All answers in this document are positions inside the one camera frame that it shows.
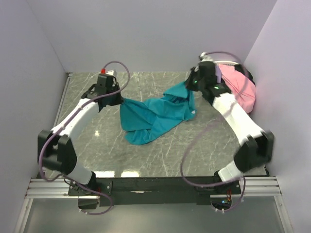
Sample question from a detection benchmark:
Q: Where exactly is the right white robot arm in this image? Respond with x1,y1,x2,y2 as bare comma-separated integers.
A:
185,68,274,194

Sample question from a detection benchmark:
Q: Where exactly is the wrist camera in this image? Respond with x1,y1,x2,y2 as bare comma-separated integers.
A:
198,52,216,78
97,68,117,88

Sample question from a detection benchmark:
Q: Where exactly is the teal t shirt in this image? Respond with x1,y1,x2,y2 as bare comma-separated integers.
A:
120,82,197,145

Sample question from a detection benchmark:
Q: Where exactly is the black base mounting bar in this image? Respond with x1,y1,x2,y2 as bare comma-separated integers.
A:
68,177,241,210

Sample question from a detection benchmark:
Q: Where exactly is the pink t shirt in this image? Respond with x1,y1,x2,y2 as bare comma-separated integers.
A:
218,64,256,114

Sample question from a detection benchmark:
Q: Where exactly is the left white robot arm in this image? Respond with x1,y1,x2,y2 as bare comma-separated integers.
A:
38,79,122,195

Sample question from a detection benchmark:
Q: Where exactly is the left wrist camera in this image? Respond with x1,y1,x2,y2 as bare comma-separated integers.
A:
97,68,117,88

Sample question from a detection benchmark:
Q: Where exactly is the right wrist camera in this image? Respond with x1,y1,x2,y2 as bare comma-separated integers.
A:
198,52,216,78

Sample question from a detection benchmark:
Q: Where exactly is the purple t shirt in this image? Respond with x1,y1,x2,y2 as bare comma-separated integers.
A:
215,65,222,83

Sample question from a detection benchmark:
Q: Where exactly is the black t shirt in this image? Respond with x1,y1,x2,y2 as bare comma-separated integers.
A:
234,64,256,85

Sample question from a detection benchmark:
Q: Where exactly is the white laundry basket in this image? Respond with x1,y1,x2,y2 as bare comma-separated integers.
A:
214,61,239,66

